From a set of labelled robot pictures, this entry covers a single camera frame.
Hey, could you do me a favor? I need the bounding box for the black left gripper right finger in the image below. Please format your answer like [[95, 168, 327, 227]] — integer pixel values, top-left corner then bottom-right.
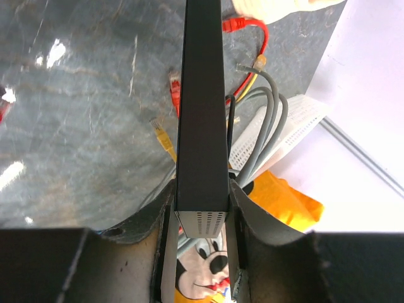
[[227, 181, 403, 302]]

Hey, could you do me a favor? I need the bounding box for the orange cartoon pillow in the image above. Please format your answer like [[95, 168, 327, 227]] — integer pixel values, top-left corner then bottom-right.
[[174, 172, 328, 302]]

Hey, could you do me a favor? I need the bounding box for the grey coiled ethernet cable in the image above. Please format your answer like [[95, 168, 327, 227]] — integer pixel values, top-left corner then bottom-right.
[[135, 69, 290, 256]]

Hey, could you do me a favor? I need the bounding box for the peach bucket hat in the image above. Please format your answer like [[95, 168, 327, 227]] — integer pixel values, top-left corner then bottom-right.
[[232, 0, 343, 25]]

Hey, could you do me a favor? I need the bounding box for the white plastic basket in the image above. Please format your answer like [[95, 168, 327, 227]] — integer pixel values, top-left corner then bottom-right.
[[229, 95, 331, 175]]

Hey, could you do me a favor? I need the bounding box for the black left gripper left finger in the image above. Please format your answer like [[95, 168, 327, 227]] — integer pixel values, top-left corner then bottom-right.
[[1, 182, 175, 302]]

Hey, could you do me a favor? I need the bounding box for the long red ethernet cable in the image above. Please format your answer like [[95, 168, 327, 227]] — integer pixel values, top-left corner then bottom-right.
[[222, 17, 270, 105]]

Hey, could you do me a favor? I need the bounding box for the black network switch box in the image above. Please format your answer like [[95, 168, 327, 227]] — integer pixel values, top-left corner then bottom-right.
[[175, 0, 229, 238]]

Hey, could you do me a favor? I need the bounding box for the black power cable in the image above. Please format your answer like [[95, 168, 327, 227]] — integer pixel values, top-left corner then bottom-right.
[[225, 93, 237, 151]]

